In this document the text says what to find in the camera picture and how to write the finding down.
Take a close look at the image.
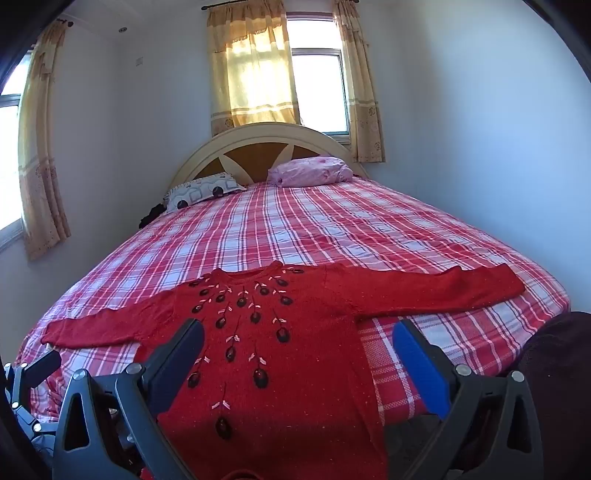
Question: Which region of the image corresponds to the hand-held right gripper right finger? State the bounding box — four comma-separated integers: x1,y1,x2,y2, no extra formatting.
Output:
392,318,544,480

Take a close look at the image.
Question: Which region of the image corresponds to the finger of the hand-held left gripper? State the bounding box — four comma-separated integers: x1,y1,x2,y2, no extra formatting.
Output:
11,401,58,444
4,350,62,393

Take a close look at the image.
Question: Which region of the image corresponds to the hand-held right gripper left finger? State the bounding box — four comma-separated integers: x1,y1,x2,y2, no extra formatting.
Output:
53,318,205,480

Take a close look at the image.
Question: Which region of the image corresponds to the red knitted sweater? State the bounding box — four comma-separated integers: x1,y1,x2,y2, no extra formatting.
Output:
41,260,527,480

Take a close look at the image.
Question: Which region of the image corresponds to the person's maroon clothing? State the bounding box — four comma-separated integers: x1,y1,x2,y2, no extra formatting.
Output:
512,311,591,480

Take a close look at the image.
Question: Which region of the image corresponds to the dark cloth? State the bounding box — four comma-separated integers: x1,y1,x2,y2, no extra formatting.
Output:
139,203,167,229

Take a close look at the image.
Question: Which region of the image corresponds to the red plaid bed sheet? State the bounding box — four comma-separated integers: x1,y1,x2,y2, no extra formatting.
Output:
14,178,573,462

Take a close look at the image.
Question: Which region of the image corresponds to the grey patterned pillow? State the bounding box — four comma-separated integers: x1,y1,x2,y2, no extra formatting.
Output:
164,172,247,214

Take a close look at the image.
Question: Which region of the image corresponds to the long yellow side curtain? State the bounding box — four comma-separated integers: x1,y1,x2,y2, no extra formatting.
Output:
17,19,72,261

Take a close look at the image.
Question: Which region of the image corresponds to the side window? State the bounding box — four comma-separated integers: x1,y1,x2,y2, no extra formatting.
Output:
0,48,35,252

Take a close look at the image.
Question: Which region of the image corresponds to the pink floral pillow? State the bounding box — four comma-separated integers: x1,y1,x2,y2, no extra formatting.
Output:
268,156,354,188

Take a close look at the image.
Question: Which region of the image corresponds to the cream wooden headboard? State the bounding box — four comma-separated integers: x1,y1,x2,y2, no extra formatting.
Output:
168,122,370,195

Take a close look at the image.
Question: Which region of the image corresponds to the narrow yellow curtain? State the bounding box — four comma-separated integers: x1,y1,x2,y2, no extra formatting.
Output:
333,0,386,163

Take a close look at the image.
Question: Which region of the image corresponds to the bright window behind headboard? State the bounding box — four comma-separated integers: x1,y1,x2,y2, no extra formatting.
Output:
286,17,352,136

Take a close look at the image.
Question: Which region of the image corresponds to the wide yellow curtain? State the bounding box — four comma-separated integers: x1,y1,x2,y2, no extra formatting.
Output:
206,4,302,137

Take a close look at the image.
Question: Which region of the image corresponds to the dark curtain rod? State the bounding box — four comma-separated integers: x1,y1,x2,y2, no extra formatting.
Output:
205,0,352,10

